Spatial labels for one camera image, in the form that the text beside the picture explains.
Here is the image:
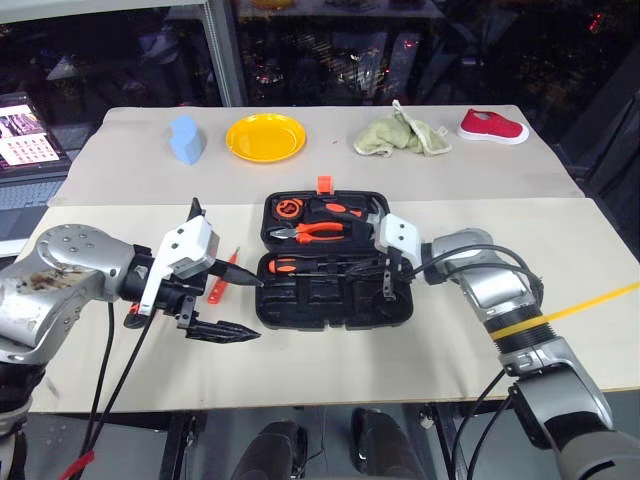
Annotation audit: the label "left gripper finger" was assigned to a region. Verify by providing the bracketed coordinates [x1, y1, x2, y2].
[185, 319, 263, 345]
[211, 259, 266, 289]

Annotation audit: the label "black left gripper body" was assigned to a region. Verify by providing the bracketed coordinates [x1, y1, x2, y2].
[156, 262, 222, 332]

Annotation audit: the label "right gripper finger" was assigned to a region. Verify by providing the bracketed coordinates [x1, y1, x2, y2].
[380, 256, 399, 303]

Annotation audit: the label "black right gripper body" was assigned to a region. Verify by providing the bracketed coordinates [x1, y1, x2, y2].
[385, 248, 420, 285]

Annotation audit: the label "orange tester pen screwdriver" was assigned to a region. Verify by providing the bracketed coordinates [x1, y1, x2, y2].
[206, 246, 242, 307]

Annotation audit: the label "black plastic tool case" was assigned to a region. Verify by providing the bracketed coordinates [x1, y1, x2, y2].
[254, 174, 414, 333]

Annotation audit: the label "large orange black screwdriver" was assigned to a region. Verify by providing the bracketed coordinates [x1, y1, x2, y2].
[266, 256, 362, 279]

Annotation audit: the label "orange black tape measure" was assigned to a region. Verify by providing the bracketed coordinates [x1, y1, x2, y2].
[273, 196, 306, 222]

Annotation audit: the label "dark rounded shape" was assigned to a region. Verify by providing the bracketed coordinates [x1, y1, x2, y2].
[230, 418, 307, 480]
[349, 407, 424, 480]

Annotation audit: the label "black table leg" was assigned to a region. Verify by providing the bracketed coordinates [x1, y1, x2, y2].
[430, 402, 459, 480]
[163, 412, 201, 480]

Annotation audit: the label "green crumpled cloth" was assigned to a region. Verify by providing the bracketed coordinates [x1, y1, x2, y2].
[353, 99, 453, 159]

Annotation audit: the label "yellow plastic plate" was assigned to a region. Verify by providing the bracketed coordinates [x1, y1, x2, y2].
[225, 113, 308, 164]

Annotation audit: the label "blue foam block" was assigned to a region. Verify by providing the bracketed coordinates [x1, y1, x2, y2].
[168, 113, 207, 168]

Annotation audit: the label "red white shoe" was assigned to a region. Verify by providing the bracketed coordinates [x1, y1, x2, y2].
[456, 108, 532, 147]

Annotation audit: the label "open laptop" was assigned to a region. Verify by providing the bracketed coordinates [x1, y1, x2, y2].
[0, 91, 73, 256]

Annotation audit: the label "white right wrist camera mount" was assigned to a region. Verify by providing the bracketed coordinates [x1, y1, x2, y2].
[374, 213, 424, 266]

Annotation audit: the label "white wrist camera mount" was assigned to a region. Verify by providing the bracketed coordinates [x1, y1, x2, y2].
[137, 215, 222, 317]
[374, 213, 424, 266]

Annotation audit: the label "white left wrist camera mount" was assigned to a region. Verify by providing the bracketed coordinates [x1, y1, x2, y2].
[137, 215, 222, 317]

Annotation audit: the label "orange handled pliers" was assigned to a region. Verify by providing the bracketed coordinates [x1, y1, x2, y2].
[269, 221, 347, 247]

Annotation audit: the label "claw hammer orange black handle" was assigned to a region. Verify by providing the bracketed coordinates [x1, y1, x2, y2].
[306, 195, 389, 239]

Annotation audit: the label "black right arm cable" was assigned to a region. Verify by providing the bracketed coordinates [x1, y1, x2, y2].
[407, 243, 546, 480]

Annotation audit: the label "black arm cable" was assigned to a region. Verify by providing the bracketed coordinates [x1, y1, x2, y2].
[63, 298, 154, 480]
[407, 243, 546, 480]

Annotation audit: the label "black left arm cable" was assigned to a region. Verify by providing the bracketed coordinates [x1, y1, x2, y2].
[63, 298, 154, 480]

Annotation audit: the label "yellow strap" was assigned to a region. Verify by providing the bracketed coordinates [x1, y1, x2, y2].
[491, 281, 640, 344]

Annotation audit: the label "grey metal post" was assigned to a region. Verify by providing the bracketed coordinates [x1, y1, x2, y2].
[191, 0, 250, 109]

